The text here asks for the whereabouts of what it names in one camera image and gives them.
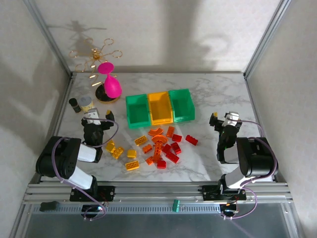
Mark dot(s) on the yellow lego slope brick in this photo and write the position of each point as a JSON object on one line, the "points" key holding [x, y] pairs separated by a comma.
{"points": [[110, 146]]}

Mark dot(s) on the long orange lego brick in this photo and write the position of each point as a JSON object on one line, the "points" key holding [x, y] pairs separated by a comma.
{"points": [[157, 151]]}

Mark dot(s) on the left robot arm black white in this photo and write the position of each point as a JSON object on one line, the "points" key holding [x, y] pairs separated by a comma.
{"points": [[86, 153]]}

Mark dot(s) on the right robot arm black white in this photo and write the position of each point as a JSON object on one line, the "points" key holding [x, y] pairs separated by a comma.
{"points": [[257, 158]]}

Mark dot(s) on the small black bottle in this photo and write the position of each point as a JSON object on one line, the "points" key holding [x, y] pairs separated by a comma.
{"points": [[75, 105]]}

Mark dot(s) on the jar with silver lid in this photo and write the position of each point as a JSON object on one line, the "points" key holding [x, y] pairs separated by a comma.
{"points": [[86, 102]]}

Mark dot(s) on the green plastic bin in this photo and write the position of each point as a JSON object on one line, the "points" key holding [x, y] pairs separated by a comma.
{"points": [[183, 116], [138, 124]]}

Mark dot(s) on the red lego brick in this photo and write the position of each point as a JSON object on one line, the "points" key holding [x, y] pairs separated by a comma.
{"points": [[166, 148], [175, 147], [191, 139], [172, 157], [161, 163], [177, 137]]}

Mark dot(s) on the pink wine glass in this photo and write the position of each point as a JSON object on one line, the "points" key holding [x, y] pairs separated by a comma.
{"points": [[112, 86]]}

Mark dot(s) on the orange lego arch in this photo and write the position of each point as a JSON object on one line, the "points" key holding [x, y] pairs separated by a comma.
{"points": [[156, 131], [159, 139]]}

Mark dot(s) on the yellow plastic bin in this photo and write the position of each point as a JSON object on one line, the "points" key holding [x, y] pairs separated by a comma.
{"points": [[161, 109]]}

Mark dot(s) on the small controller board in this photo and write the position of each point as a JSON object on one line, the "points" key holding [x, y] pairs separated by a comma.
{"points": [[229, 210], [92, 209]]}

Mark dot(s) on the green terminal block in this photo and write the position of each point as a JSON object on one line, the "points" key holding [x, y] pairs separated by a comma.
{"points": [[177, 207]]}

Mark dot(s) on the grey metal panel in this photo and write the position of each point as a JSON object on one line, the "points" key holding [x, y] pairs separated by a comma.
{"points": [[158, 225]]}

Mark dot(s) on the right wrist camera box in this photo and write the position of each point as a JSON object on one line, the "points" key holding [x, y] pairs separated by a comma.
{"points": [[231, 117]]}

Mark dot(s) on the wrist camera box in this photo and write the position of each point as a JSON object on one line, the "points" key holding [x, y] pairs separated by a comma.
{"points": [[92, 114], [231, 117]]}

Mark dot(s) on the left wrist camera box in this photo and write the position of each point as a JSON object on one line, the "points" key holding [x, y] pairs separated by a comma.
{"points": [[92, 114]]}

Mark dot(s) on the aluminium side rail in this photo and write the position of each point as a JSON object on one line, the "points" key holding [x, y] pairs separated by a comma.
{"points": [[255, 106], [61, 114]]}

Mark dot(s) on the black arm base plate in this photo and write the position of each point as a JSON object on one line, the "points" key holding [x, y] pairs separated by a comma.
{"points": [[209, 193], [109, 193]]}

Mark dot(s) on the wide aluminium mounting rail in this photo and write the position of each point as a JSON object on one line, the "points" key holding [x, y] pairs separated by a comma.
{"points": [[158, 192]]}

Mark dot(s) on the aluminium frame post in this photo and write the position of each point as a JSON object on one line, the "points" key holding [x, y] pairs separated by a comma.
{"points": [[267, 37], [50, 37]]}

